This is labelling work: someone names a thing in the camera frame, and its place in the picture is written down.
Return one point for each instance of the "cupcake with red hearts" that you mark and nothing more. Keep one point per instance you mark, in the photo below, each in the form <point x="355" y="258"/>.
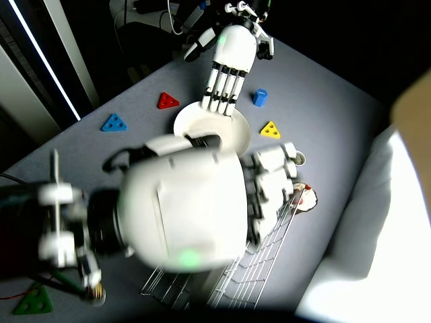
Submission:
<point x="308" y="198"/>

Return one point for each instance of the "green triangle block with holes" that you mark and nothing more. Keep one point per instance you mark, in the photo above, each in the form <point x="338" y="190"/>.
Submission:
<point x="35" y="301"/>

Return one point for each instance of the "blue triangle block with holes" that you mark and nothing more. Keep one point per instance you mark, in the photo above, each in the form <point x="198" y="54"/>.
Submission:
<point x="114" y="124"/>

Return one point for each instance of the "small blue white bowl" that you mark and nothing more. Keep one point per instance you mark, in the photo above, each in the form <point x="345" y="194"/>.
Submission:
<point x="300" y="159"/>

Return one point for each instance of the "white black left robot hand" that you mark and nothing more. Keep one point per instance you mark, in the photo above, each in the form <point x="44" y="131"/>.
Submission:
<point x="235" y="47"/>

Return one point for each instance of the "blue hexagonal block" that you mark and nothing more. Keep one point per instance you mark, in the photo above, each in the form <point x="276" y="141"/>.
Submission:
<point x="260" y="98"/>

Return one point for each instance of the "red triangle block with holes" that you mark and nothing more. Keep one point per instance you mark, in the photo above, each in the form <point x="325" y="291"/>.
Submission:
<point x="167" y="101"/>

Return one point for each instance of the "white plate with leaf print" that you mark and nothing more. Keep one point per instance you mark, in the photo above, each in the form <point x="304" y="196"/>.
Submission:
<point x="219" y="128"/>

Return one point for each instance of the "yellow triangle block with holes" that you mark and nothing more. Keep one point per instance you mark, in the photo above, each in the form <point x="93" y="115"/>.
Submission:
<point x="270" y="131"/>

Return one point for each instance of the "white adapter dongle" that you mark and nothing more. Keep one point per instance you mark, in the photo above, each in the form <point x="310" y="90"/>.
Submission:
<point x="192" y="20"/>

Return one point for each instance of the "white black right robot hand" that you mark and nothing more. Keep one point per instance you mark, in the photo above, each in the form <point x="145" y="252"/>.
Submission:
<point x="188" y="202"/>

